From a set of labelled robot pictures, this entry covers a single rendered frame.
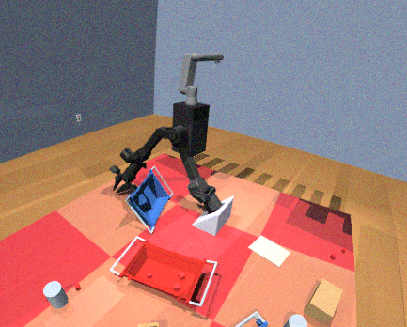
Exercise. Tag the red plastic tray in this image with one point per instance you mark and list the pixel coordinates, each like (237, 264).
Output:
(165, 267)

